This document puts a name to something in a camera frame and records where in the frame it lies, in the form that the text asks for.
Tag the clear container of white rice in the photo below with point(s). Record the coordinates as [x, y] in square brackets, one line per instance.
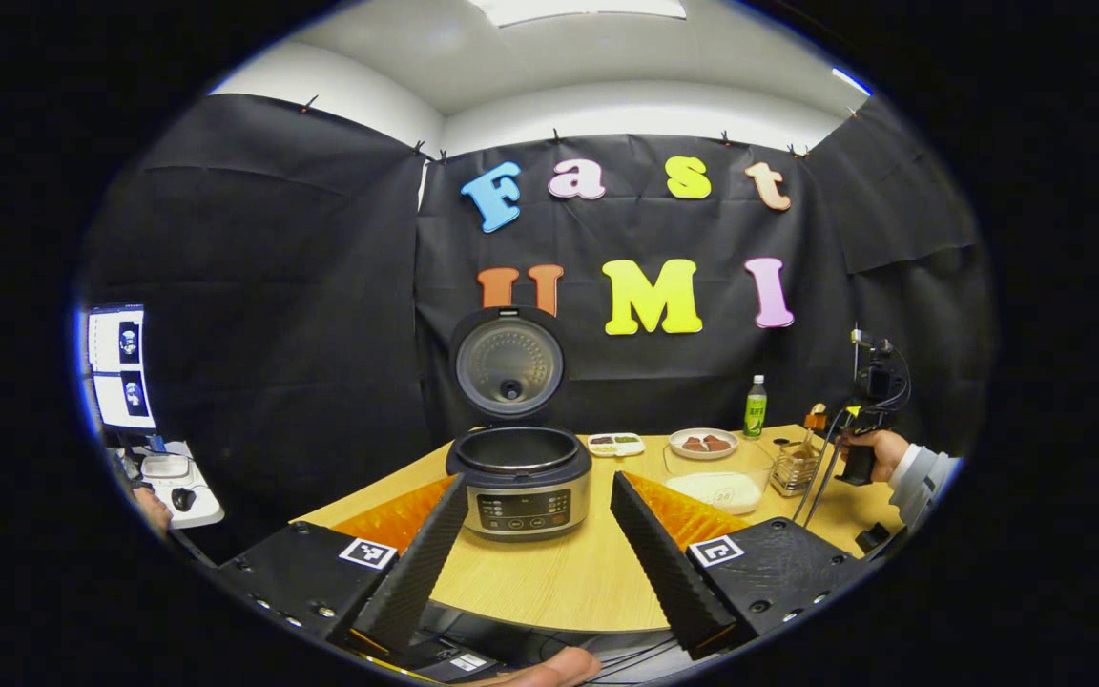
[712, 491]

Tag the small ceiling light panel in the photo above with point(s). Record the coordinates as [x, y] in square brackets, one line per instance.
[851, 80]

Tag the white round plate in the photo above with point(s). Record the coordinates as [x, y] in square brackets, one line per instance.
[702, 455]

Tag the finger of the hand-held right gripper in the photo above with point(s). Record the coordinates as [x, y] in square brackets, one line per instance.
[817, 418]

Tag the white divided seasoning dish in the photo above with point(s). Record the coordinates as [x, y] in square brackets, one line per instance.
[614, 445]

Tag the white side table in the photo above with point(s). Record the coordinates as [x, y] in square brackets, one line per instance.
[206, 506]

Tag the black table clamp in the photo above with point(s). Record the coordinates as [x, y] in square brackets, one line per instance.
[872, 540]

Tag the green tea bottle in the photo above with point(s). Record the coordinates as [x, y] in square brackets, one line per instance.
[755, 412]

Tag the brown meat piece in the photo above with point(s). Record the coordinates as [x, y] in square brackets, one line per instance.
[693, 444]
[716, 443]

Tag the dark grey rice cooker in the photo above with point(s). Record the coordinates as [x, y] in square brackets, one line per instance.
[521, 501]

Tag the large ceiling light panel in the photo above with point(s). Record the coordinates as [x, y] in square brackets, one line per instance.
[578, 10]

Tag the computer monitor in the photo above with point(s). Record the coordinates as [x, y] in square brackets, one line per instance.
[120, 367]

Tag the black computer mouse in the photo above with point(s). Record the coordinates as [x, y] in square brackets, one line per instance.
[184, 498]

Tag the clear chopstick holder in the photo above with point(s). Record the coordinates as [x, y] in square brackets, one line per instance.
[793, 472]

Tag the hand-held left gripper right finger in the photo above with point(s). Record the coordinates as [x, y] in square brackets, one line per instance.
[664, 572]

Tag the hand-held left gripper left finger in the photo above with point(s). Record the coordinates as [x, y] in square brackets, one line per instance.
[421, 563]

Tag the black backdrop cloth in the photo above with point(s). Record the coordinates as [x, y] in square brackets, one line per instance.
[273, 315]

